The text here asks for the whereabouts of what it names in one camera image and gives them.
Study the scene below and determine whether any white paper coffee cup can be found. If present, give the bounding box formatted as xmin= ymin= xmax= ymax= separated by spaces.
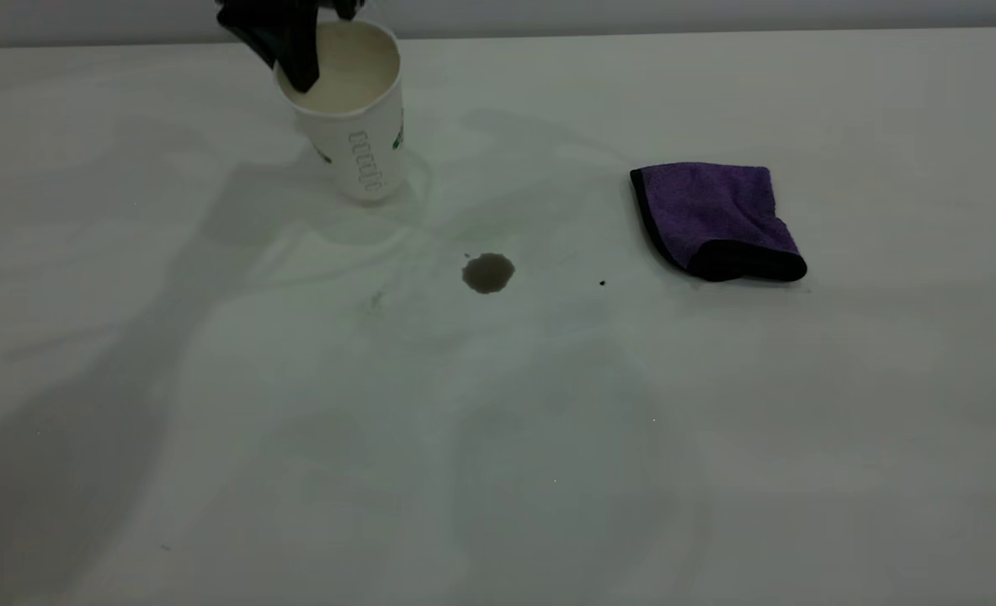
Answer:
xmin=274 ymin=19 xmax=406 ymax=204

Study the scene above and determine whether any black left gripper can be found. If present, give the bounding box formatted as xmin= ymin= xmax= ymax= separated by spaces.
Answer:
xmin=216 ymin=0 xmax=358 ymax=94

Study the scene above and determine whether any purple microfiber cloth black trim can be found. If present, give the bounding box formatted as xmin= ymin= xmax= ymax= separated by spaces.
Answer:
xmin=629 ymin=162 xmax=808 ymax=284

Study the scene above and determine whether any brown coffee spill puddle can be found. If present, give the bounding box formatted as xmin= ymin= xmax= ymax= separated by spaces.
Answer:
xmin=461 ymin=252 xmax=517 ymax=296

